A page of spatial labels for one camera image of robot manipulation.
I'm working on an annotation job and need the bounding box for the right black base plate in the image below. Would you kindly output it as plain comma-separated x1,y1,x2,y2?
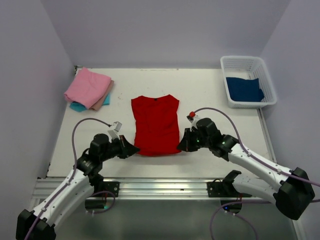
206,179,252,198

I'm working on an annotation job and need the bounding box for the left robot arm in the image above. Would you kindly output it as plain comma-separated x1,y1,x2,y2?
15,133,139,240

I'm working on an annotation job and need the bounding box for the aluminium mounting rail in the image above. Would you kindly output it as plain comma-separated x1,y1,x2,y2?
32,176,296,201

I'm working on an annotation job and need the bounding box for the pink folded t shirt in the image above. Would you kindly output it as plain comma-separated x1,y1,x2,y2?
64,67,112,109

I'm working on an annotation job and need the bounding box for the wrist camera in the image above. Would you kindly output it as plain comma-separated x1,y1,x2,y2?
186,111,201,132
107,121,122,140

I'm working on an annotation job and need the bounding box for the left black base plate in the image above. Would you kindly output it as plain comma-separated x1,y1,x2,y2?
95,181,120,198

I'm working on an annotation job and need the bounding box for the white plastic basket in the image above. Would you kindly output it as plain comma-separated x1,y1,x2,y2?
220,55,277,109

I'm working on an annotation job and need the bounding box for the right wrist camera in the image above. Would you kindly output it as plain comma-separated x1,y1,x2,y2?
186,111,201,132

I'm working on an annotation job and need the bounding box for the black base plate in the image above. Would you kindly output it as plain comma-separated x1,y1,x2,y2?
95,181,120,198
206,179,252,198

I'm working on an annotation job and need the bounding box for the teal folded t shirt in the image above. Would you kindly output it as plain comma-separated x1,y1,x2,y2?
69,93,111,113

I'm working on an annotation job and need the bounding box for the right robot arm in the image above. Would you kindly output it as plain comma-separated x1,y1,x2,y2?
177,115,315,220

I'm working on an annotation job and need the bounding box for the red t shirt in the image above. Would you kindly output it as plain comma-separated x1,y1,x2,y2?
131,94,181,157

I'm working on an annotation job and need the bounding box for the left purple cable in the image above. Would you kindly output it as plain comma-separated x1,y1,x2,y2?
23,117,116,240

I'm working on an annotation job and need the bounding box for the blue t shirt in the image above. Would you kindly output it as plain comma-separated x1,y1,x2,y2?
226,77,265,102

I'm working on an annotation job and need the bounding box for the beige folded t shirt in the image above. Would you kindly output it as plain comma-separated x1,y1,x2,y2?
90,80,115,111

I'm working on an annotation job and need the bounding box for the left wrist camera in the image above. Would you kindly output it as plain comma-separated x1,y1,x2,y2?
107,121,122,140

